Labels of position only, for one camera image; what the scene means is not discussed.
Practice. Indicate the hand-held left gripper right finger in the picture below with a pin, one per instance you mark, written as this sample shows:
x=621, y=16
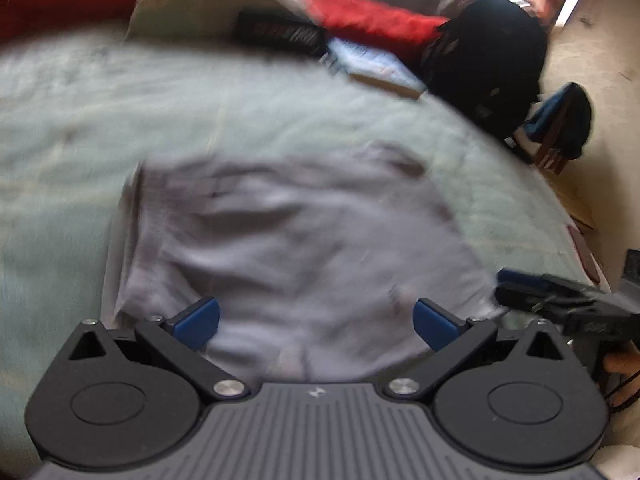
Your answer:
x=435, y=322

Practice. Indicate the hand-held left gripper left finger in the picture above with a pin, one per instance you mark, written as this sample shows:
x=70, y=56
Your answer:
x=197, y=322

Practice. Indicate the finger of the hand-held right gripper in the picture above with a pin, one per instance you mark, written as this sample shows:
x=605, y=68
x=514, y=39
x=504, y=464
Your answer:
x=520, y=276
x=525, y=297

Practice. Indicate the grey pants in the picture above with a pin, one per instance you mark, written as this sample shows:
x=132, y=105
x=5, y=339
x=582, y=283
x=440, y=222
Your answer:
x=300, y=240

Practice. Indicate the person's right hand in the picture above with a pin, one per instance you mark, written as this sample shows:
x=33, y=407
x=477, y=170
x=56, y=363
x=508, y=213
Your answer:
x=625, y=362

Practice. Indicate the wooden chair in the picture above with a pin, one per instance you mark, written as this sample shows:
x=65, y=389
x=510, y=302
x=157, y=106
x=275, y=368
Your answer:
x=552, y=150

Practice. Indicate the blue cloth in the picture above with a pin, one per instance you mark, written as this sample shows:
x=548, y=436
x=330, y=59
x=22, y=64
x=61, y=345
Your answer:
x=575, y=120

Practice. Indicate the green plaid blanket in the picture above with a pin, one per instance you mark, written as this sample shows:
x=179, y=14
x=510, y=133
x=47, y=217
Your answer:
x=150, y=105

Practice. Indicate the black backpack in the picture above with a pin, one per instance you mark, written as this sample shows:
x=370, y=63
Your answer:
x=490, y=55

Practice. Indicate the thick paperback book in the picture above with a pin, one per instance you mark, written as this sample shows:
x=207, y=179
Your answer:
x=375, y=67

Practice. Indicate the red quilt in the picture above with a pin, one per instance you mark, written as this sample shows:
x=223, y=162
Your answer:
x=380, y=17

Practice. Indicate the black pouch with red print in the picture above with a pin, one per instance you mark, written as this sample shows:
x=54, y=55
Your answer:
x=280, y=32

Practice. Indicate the grey pillow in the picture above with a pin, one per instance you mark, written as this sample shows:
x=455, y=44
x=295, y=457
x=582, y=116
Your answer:
x=200, y=0

